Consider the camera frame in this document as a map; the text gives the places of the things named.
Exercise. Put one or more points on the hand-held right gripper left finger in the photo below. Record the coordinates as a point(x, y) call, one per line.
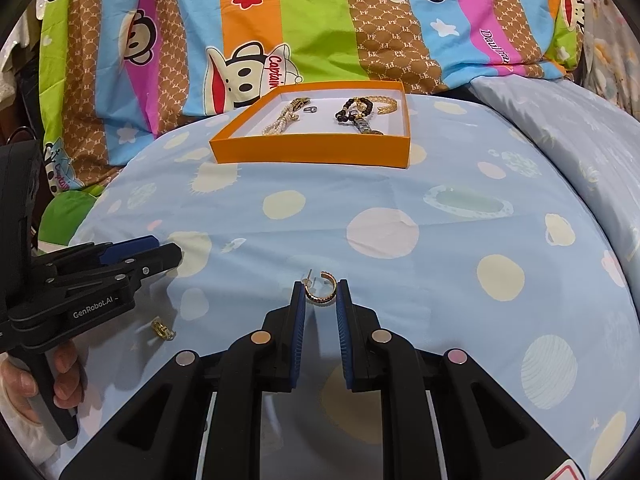
point(299, 330)

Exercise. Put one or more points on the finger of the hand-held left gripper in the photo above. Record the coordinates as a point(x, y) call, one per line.
point(160, 260)
point(130, 247)

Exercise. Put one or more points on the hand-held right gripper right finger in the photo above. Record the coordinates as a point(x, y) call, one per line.
point(345, 330)

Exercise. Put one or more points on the gold hoop earring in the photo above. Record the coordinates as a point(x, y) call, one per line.
point(320, 301)

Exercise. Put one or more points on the small chunky gold earring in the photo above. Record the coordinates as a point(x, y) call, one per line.
point(161, 330)

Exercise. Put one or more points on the orange shallow box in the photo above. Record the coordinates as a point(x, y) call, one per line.
point(310, 152)

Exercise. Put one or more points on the silver wrist watch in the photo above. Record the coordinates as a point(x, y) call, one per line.
point(362, 122)

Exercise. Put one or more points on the person's left hand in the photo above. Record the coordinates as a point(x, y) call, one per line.
point(67, 380)

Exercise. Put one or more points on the white lace cloth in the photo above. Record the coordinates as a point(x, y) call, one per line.
point(7, 60)

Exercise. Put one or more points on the striped cartoon monkey blanket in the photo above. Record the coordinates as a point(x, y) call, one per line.
point(310, 20)

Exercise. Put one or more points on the pale blue quilt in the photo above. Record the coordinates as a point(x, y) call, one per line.
point(575, 125)

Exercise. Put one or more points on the floral grey cloth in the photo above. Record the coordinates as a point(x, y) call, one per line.
point(610, 50)

